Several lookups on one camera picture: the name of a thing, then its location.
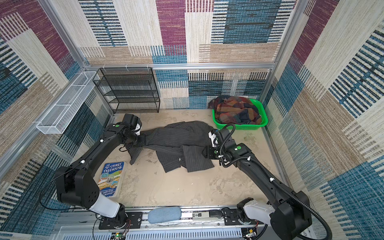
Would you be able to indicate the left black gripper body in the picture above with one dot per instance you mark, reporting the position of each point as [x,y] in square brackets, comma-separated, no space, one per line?
[137,141]

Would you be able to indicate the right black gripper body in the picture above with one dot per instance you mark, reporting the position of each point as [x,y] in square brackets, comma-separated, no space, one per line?
[212,153]

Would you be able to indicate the grey pinstriped long sleeve shirt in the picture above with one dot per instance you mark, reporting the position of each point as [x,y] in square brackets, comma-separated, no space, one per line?
[176,145]

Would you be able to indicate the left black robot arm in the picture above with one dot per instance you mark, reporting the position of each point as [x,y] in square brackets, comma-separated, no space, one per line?
[75,184]

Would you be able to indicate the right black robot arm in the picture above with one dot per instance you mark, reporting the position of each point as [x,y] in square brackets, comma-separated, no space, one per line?
[289,217]

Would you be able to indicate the plaid red shirt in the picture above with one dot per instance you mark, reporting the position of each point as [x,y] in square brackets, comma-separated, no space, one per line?
[235,110]

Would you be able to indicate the green plastic basket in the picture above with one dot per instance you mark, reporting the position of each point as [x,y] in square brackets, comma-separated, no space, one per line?
[248,127]

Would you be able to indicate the blue treehouse book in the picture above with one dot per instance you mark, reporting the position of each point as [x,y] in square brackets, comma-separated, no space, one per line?
[111,179]

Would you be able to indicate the blue grey cloth pad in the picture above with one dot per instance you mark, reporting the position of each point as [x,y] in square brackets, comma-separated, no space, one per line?
[165,214]

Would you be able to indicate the black wire mesh shelf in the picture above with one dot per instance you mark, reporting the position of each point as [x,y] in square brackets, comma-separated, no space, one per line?
[128,90]

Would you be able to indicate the white wire mesh tray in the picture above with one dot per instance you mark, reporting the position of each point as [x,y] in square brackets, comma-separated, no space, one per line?
[57,119]

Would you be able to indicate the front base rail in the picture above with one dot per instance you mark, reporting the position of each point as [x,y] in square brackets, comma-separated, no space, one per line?
[196,223]

